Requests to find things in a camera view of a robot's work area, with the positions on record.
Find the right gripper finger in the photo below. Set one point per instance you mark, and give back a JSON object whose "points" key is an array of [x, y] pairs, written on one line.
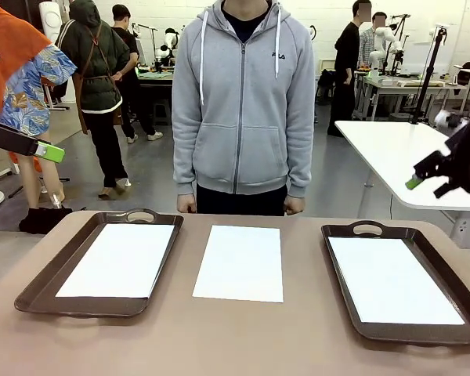
{"points": [[450, 189], [432, 164]]}

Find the person's right hand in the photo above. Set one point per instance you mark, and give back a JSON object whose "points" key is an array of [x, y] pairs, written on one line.
{"points": [[187, 203]]}

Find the person in dark green coat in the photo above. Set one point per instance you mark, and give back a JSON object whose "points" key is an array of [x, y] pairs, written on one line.
{"points": [[98, 70]]}

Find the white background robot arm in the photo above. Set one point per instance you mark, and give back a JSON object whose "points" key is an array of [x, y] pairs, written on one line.
{"points": [[376, 55], [171, 39]]}

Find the white background desk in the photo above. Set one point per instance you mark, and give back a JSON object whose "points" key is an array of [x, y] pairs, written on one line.
{"points": [[464, 71]]}

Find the person in grey hoodie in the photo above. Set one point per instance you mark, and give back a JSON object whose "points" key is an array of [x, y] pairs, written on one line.
{"points": [[243, 117]]}

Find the white background work table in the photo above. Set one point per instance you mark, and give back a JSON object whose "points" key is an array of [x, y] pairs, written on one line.
{"points": [[407, 83]]}

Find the blue floral shirt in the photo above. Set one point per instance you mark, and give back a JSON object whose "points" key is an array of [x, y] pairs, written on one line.
{"points": [[27, 102]]}

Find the black lamp stand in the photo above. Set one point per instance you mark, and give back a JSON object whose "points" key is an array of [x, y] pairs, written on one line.
{"points": [[400, 43]]}

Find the black tripod pole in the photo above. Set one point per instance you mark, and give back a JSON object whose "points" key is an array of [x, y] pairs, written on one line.
{"points": [[429, 78]]}

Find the black bag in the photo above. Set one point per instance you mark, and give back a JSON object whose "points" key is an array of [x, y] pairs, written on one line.
{"points": [[43, 221]]}

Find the person's left hand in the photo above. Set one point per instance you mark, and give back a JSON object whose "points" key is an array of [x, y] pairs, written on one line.
{"points": [[295, 205]]}

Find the white metal stand frame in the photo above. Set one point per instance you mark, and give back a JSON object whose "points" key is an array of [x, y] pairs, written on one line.
{"points": [[0, 176]]}

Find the orange garment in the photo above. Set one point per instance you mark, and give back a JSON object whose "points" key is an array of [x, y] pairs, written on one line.
{"points": [[8, 39]]}

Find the dark background work table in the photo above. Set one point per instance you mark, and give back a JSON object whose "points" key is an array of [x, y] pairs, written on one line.
{"points": [[156, 76]]}

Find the white A4 paper stack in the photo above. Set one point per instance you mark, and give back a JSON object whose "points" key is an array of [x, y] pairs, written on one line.
{"points": [[239, 262]]}

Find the person in black clothes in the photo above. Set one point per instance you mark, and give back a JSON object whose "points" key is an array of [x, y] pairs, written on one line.
{"points": [[346, 58]]}

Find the person in black t-shirt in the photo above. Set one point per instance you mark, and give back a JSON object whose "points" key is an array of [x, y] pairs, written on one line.
{"points": [[131, 51]]}

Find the person in plaid shirt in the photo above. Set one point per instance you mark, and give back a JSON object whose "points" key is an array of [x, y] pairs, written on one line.
{"points": [[367, 43]]}

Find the white rounded table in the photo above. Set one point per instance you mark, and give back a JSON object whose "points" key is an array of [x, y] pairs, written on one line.
{"points": [[391, 156]]}

